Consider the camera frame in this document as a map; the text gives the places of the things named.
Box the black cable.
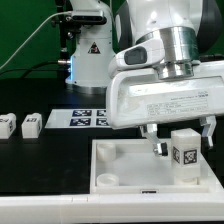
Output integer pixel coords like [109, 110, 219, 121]
[0, 60, 68, 80]

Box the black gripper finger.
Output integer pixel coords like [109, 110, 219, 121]
[200, 115, 217, 149]
[140, 124, 168, 156]

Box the grey cable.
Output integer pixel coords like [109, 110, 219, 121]
[0, 10, 74, 71]

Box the white L-shaped obstacle fence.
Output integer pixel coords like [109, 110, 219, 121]
[0, 143, 224, 224]

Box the white square tabletop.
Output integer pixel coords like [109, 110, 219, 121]
[90, 139, 216, 194]

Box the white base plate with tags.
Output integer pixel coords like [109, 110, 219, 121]
[45, 109, 109, 129]

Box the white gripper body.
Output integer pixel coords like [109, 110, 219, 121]
[106, 38, 224, 129]

